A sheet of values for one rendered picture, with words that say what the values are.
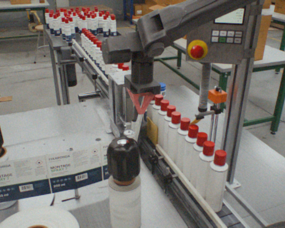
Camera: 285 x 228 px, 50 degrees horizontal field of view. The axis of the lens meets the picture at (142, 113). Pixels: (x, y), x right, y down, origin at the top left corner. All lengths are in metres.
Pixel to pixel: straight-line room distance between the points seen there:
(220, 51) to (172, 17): 0.30
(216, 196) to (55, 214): 0.46
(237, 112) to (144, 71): 0.38
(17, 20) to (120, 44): 7.71
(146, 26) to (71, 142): 0.75
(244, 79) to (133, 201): 0.49
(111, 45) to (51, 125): 0.92
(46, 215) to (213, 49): 0.63
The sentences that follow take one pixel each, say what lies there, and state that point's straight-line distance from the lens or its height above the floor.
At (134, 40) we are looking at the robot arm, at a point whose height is 1.40.
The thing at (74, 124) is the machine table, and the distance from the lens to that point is 1.55.
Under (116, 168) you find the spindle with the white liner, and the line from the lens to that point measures 0.74.
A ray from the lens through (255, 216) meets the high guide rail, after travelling 0.91.
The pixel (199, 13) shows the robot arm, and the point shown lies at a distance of 0.67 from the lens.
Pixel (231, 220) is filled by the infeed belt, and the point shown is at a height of 0.88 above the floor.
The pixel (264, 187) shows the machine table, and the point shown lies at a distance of 1.22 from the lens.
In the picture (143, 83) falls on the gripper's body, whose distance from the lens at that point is 0.77.
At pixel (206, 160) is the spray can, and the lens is 0.93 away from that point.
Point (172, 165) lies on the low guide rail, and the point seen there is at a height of 0.91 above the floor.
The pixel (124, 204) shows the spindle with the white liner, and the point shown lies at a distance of 0.80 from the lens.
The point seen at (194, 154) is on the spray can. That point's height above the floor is 1.02.
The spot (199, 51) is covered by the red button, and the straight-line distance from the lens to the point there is 0.91.
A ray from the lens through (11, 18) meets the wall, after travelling 8.38.
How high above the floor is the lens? 1.58
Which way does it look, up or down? 28 degrees down
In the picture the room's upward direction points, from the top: straight up
